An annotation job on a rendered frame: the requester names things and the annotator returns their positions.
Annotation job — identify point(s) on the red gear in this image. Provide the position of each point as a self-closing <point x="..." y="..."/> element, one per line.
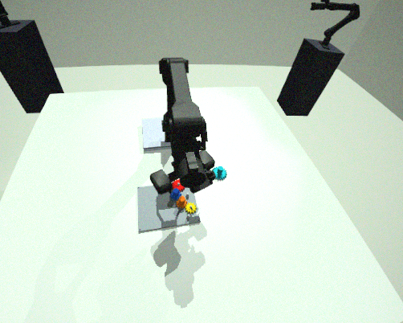
<point x="174" y="184"/>

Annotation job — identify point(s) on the blue gear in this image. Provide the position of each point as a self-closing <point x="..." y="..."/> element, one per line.
<point x="175" y="194"/>

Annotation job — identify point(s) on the cyan gear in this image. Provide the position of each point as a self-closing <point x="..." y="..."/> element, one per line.
<point x="220" y="173"/>

